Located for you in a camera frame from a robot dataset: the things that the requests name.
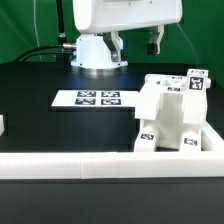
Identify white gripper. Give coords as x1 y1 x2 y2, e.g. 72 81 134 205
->
73 0 182 62

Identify white tagged nut cube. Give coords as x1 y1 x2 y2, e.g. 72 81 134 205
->
187 69 211 91

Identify white chair seat part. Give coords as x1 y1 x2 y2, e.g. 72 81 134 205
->
136 89 204 149

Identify white small chair post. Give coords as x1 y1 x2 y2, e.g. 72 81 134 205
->
134 131 157 152

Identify white chair backrest part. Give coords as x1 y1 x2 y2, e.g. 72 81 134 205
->
135 74 208 125

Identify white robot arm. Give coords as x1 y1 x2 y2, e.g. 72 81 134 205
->
72 0 182 70

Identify black cables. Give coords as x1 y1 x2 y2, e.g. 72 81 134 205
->
13 0 78 63

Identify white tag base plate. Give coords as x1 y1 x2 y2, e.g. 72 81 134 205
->
52 90 138 107

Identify white U-shaped fence frame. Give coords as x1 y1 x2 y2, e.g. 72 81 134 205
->
0 114 224 180

